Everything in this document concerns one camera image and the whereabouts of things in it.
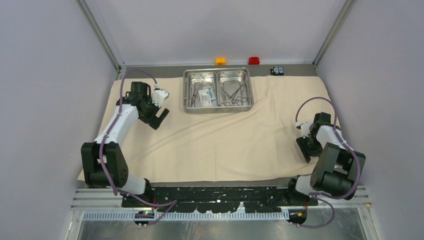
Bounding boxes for cream cloth wrap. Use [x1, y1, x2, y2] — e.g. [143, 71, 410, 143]
[77, 75, 342, 184]

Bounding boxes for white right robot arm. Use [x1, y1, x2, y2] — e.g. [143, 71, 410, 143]
[285, 112, 366, 205]

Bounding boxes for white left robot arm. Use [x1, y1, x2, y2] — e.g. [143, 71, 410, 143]
[81, 81, 170, 207]

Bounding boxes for steel forceps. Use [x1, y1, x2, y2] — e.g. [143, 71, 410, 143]
[190, 77, 205, 107]

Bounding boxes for green white sterile packet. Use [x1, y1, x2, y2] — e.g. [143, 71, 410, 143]
[197, 86, 217, 107]

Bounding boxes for blue owl number tag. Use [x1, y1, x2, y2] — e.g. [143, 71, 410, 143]
[270, 66, 285, 76]

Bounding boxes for steel mesh instrument tray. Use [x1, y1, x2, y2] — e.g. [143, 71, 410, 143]
[182, 67, 255, 114]

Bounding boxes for yellow block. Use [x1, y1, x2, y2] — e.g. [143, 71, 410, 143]
[214, 57, 227, 66]

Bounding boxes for steel scissors pile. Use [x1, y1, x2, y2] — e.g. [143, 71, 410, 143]
[218, 83, 248, 107]

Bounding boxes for red block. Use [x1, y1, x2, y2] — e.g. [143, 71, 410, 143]
[248, 56, 260, 65]

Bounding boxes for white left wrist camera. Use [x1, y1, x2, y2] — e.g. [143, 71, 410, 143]
[151, 88, 169, 109]

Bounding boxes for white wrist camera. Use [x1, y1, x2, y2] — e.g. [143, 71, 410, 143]
[295, 121, 313, 136]
[151, 88, 169, 109]

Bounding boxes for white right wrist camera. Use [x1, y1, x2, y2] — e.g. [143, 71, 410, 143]
[295, 121, 313, 136]

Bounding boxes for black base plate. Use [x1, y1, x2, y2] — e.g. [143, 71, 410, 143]
[121, 186, 318, 214]

